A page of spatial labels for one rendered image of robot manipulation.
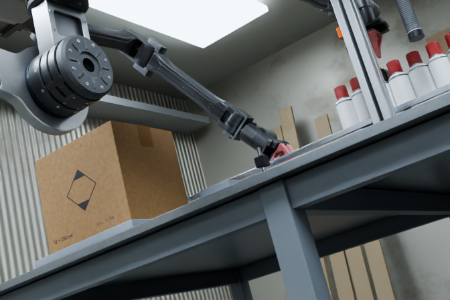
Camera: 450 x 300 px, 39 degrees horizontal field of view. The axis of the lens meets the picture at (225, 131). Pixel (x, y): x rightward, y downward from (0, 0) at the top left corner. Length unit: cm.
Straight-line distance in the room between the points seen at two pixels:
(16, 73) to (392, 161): 76
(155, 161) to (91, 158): 17
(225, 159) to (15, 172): 206
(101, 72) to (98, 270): 51
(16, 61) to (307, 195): 65
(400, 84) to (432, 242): 322
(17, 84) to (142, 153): 44
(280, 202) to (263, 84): 423
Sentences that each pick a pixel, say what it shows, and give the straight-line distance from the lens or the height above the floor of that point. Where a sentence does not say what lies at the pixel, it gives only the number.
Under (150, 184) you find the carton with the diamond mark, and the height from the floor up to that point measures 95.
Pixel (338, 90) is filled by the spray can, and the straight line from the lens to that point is 168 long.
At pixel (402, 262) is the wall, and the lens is 484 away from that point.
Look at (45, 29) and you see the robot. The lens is 137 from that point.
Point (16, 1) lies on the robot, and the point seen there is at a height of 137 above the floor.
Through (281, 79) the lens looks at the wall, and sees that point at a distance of 537.
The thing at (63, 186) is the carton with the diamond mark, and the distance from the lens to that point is 170.
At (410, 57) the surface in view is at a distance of 163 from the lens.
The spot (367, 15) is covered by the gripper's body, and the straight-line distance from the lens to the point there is 190.
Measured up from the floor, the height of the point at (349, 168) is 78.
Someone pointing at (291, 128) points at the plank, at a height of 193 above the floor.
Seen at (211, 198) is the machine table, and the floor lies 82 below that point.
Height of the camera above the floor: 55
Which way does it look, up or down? 18 degrees up
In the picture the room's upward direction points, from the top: 15 degrees counter-clockwise
